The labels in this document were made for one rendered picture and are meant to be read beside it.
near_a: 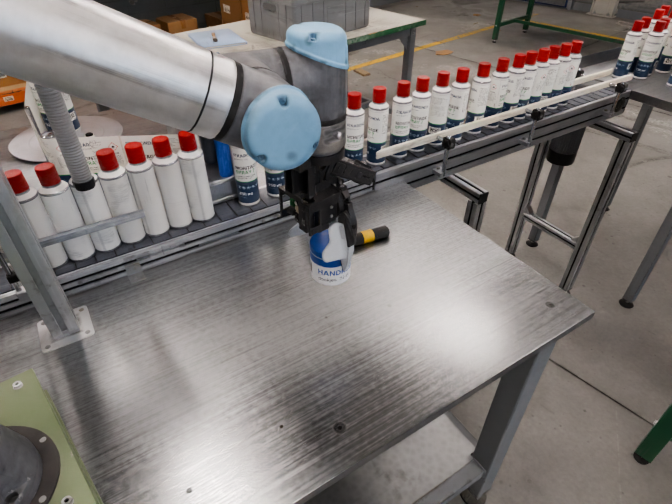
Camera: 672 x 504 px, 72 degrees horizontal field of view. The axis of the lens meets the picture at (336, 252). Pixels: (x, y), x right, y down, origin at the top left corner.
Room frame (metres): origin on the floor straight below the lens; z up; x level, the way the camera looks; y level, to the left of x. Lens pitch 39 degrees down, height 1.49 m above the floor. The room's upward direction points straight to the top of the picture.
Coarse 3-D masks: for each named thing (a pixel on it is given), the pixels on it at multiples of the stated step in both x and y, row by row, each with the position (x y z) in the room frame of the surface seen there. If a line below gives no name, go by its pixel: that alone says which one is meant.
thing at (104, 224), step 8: (120, 216) 0.77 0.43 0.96; (128, 216) 0.77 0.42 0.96; (136, 216) 0.78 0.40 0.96; (144, 216) 0.79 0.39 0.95; (96, 224) 0.74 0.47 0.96; (104, 224) 0.75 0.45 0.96; (112, 224) 0.75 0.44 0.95; (64, 232) 0.72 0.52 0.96; (72, 232) 0.72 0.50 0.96; (80, 232) 0.72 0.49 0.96; (88, 232) 0.73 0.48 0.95; (40, 240) 0.69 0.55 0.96; (48, 240) 0.69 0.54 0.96; (56, 240) 0.70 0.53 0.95; (64, 240) 0.71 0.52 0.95
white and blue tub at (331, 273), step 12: (312, 240) 0.62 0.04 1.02; (324, 240) 0.62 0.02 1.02; (312, 252) 0.60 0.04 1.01; (312, 264) 0.60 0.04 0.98; (324, 264) 0.58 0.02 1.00; (336, 264) 0.58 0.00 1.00; (312, 276) 0.60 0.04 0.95; (324, 276) 0.58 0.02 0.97; (336, 276) 0.58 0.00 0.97; (348, 276) 0.60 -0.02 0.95
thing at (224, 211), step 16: (224, 208) 0.92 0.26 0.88; (240, 208) 0.92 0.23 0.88; (256, 208) 0.92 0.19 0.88; (192, 224) 0.86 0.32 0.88; (208, 224) 0.86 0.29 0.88; (144, 240) 0.80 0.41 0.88; (160, 240) 0.80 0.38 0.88; (96, 256) 0.74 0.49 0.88; (112, 256) 0.74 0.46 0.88; (0, 272) 0.69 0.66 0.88; (64, 272) 0.69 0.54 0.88; (0, 288) 0.65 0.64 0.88
